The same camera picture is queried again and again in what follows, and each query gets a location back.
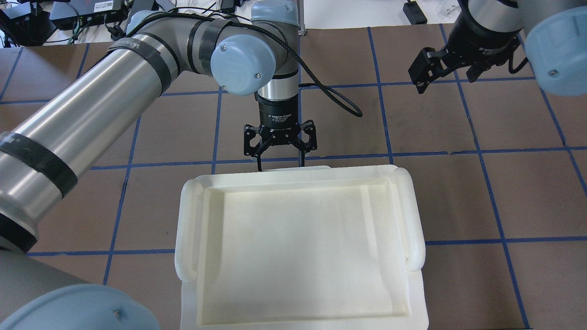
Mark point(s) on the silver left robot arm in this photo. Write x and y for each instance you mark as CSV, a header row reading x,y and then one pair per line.
x,y
43,158

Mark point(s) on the black power brick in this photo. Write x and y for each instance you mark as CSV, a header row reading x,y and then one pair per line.
x,y
414,13

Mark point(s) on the white foam tray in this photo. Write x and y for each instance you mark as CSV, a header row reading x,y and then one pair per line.
x,y
335,249

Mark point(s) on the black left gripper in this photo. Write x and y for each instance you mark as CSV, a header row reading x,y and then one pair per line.
x,y
276,112

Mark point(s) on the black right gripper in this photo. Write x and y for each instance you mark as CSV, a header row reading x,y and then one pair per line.
x,y
477,39

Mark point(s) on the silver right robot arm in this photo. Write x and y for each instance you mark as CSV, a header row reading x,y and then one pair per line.
x,y
499,113

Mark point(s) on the light wooden drawer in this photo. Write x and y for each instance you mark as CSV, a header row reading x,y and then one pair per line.
x,y
303,168

